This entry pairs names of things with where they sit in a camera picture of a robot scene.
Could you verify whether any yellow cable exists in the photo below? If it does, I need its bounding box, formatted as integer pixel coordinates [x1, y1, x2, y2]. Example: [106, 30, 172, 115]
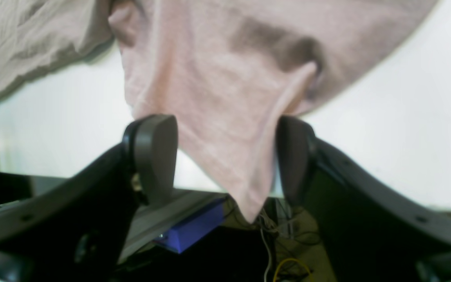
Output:
[262, 222, 314, 282]

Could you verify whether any dusty pink garment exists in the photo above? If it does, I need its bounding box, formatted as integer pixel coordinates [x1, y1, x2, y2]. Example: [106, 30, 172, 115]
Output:
[0, 0, 437, 222]

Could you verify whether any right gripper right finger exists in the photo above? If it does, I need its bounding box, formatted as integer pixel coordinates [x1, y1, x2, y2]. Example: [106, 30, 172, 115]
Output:
[276, 116, 451, 282]

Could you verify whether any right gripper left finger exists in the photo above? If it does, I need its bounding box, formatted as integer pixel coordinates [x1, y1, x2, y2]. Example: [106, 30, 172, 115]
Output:
[0, 114, 178, 282]

